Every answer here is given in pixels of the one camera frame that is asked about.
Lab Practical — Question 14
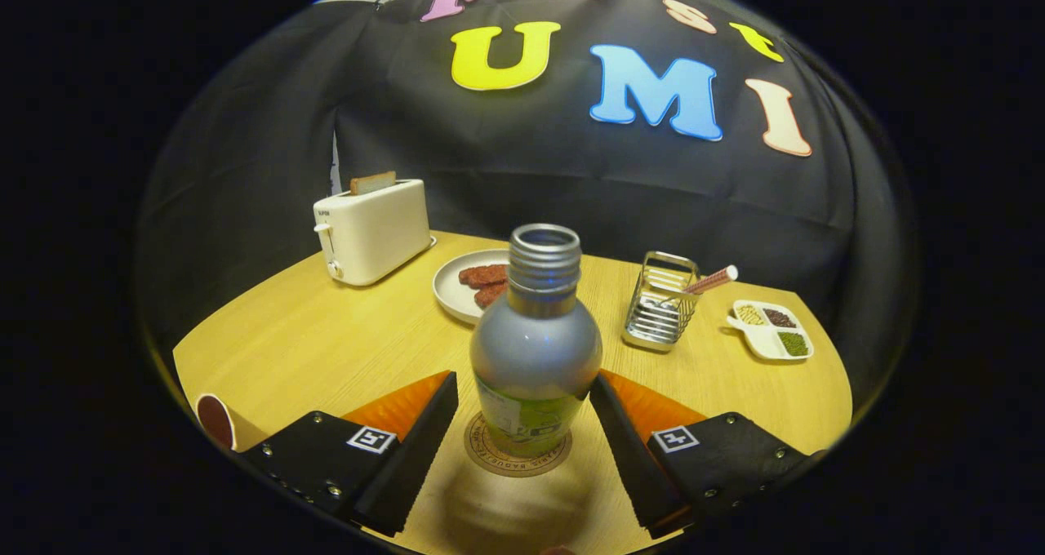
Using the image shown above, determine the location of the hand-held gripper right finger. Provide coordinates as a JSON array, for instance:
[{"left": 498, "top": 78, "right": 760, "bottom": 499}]
[{"left": 588, "top": 370, "right": 825, "bottom": 541}]

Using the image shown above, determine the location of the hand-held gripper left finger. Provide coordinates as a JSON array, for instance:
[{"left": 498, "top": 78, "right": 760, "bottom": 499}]
[{"left": 237, "top": 370, "right": 460, "bottom": 538}]

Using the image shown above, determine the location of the brown round coaster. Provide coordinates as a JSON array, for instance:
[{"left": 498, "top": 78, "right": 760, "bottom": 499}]
[{"left": 464, "top": 412, "right": 573, "bottom": 478}]

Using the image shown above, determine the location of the silver juice bottle green label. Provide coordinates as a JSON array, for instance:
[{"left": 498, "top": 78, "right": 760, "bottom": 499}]
[{"left": 469, "top": 223, "right": 603, "bottom": 459}]

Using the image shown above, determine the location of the beige cup with handle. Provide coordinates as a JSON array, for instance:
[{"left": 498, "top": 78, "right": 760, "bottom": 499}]
[{"left": 194, "top": 393, "right": 238, "bottom": 451}]

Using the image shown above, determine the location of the wooden table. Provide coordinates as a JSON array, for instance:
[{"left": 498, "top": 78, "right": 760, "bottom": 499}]
[{"left": 171, "top": 230, "right": 854, "bottom": 555}]

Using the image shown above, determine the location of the white round plate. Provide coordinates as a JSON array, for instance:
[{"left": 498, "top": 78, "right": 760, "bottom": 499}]
[{"left": 432, "top": 249, "right": 511, "bottom": 326}]

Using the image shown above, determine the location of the white divided dish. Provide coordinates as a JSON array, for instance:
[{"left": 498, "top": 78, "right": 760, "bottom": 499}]
[{"left": 726, "top": 299, "right": 816, "bottom": 362}]

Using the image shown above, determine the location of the striped stick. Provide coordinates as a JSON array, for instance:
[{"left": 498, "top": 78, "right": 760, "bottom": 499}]
[{"left": 684, "top": 264, "right": 740, "bottom": 295}]

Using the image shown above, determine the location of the cream toaster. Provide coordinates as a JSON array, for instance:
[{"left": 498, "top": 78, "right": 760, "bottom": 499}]
[{"left": 313, "top": 179, "right": 436, "bottom": 287}]

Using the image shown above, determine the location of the toast slice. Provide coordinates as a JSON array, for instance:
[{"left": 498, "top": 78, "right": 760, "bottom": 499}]
[{"left": 349, "top": 171, "right": 398, "bottom": 196}]

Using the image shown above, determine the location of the metal wire holder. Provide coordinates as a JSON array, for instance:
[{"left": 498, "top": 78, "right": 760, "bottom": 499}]
[{"left": 621, "top": 251, "right": 701, "bottom": 353}]

